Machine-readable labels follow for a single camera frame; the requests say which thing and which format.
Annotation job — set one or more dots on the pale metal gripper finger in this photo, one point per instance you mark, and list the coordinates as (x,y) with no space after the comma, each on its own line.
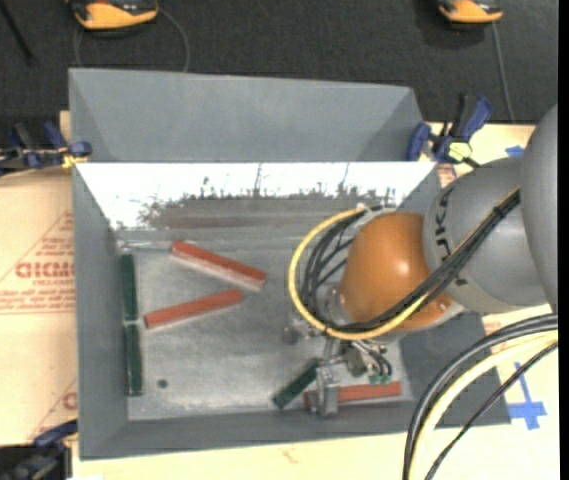
(322,393)
(333,393)

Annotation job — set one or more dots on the dark green flat block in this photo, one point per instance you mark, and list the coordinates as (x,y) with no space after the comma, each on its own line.
(134,360)
(129,288)
(295,385)

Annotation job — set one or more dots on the red-brown flat block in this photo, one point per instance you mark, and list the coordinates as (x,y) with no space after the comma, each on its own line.
(191,309)
(369,393)
(219,265)

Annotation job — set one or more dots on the grey metal bin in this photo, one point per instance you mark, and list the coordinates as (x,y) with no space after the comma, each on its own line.
(224,358)

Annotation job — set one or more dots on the brown cardboard board red print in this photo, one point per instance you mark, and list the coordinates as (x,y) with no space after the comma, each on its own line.
(24,328)

